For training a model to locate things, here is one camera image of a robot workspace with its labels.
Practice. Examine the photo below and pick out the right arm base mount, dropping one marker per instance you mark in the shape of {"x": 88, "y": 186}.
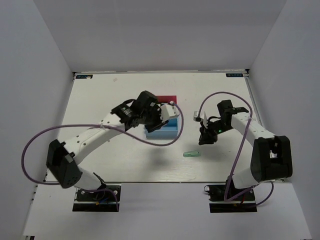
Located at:
{"x": 244, "y": 203}

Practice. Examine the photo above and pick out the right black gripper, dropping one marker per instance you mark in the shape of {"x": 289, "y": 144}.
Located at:
{"x": 206, "y": 136}

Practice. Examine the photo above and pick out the blue table label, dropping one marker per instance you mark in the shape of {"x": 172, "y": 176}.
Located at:
{"x": 234, "y": 75}
{"x": 84, "y": 76}

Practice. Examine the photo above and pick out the left blue table label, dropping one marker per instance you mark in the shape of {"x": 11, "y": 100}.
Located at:
{"x": 84, "y": 76}

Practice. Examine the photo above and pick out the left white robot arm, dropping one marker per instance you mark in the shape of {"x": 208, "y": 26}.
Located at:
{"x": 64, "y": 158}

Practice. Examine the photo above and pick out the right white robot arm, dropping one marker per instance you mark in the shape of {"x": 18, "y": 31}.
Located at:
{"x": 271, "y": 157}

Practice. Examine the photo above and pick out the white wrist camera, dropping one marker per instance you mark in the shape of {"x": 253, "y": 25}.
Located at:
{"x": 201, "y": 118}
{"x": 169, "y": 111}

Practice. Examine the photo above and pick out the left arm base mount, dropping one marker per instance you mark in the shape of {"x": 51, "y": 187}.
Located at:
{"x": 104, "y": 201}

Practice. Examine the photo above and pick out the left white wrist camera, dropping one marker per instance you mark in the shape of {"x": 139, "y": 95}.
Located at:
{"x": 169, "y": 111}

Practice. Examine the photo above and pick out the light blue container bin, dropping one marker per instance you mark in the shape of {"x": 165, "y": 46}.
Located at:
{"x": 166, "y": 132}

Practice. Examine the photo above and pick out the red container bin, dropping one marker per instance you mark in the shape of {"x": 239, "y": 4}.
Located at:
{"x": 165, "y": 99}

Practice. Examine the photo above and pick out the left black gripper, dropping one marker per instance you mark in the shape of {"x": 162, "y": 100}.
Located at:
{"x": 157, "y": 110}

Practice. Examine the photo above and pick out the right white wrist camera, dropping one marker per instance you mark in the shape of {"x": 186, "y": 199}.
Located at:
{"x": 201, "y": 118}

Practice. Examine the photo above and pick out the right blue table label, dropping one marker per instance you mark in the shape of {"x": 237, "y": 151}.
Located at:
{"x": 234, "y": 75}

